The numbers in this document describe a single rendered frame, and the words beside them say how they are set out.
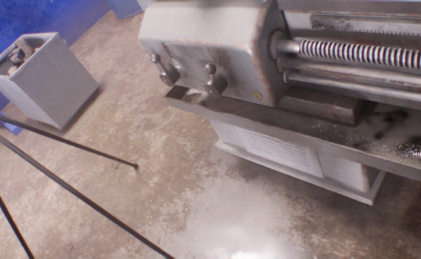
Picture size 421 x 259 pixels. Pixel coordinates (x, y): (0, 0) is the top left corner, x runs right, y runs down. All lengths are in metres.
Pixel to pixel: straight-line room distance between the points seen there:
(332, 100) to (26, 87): 2.03
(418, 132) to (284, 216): 0.64
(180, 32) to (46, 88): 1.68
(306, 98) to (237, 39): 0.34
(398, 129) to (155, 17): 0.85
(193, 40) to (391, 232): 0.95
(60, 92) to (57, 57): 0.25
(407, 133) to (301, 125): 0.32
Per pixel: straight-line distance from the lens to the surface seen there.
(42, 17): 4.06
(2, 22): 3.94
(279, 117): 1.23
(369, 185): 1.40
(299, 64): 0.98
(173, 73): 1.20
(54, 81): 2.67
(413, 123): 1.13
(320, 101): 1.14
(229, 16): 0.99
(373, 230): 1.39
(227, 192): 1.62
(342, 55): 0.89
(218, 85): 1.03
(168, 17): 1.18
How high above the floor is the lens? 1.27
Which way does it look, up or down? 41 degrees down
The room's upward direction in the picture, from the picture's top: 32 degrees counter-clockwise
